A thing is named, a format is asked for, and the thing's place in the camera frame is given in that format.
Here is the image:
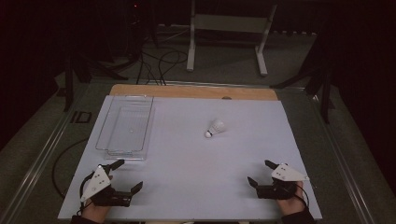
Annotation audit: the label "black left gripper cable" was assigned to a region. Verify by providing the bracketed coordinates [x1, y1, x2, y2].
[51, 137, 95, 217]

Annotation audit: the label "black metal stand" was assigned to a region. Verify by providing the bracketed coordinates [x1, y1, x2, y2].
[270, 34, 336, 125]

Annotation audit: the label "person's left hand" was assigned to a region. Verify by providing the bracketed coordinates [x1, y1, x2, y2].
[81, 201, 112, 224]

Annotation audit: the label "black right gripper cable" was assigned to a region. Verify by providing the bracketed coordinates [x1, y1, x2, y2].
[294, 182, 311, 209]

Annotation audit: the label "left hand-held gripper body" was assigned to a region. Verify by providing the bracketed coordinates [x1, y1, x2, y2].
[79, 164, 132, 208]

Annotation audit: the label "black floor cables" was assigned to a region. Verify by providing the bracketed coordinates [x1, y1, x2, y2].
[135, 49, 190, 86]

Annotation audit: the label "black tripod stand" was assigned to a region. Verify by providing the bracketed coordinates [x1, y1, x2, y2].
[63, 46, 129, 113]

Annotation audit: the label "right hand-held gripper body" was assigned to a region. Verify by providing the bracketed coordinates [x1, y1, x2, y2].
[256, 163, 310, 201]

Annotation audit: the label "white shuttlecock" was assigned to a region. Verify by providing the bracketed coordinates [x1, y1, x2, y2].
[204, 119, 226, 139]

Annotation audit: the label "person's right hand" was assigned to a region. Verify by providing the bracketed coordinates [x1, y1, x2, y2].
[276, 181, 308, 216]

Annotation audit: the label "white table cover sheet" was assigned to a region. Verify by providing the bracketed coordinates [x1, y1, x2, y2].
[57, 94, 323, 222]

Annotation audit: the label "white metal stand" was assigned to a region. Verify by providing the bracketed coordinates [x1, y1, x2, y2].
[185, 0, 278, 77]

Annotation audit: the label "metal floor rail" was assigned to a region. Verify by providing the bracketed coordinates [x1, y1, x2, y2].
[306, 88, 379, 224]
[0, 83, 94, 224]

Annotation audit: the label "clear plastic tray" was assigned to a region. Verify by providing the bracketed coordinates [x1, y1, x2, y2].
[94, 94, 155, 161]

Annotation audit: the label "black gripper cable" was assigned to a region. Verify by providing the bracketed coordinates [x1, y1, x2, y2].
[294, 182, 311, 209]
[51, 137, 95, 217]

